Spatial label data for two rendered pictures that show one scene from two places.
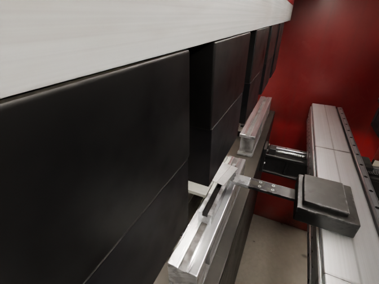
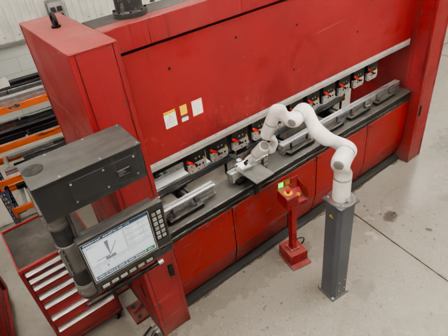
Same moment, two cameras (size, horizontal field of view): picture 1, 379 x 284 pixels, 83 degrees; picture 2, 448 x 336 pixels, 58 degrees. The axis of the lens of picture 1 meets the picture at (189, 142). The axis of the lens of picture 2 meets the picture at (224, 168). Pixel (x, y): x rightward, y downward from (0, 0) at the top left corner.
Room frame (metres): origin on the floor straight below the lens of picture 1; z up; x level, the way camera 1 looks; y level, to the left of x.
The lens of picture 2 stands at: (2.75, 1.17, 2.89)
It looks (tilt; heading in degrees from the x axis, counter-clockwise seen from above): 36 degrees down; 212
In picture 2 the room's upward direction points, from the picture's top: 8 degrees counter-clockwise
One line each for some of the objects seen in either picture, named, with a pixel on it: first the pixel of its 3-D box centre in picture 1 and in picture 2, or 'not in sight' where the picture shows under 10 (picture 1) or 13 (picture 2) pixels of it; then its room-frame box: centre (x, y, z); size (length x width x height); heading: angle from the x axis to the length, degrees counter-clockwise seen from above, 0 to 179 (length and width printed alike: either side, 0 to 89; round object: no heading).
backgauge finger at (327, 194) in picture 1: (286, 190); (231, 154); (0.37, -0.23, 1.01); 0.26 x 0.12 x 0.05; 65
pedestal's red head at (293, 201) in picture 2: not in sight; (292, 193); (0.38, 0.31, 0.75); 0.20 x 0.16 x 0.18; 144
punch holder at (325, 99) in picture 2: not in sight; (325, 92); (-0.44, 0.32, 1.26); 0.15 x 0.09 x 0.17; 155
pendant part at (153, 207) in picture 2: not in sight; (125, 241); (1.77, -0.09, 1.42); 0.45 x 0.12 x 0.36; 154
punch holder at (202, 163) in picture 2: (265, 48); (193, 159); (0.83, -0.27, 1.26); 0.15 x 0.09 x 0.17; 155
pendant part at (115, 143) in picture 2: not in sight; (104, 222); (1.78, -0.19, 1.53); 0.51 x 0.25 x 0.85; 154
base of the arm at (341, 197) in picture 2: not in sight; (341, 188); (0.60, 0.74, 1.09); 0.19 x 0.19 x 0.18
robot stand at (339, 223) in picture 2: not in sight; (336, 248); (0.60, 0.74, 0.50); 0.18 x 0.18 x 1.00; 59
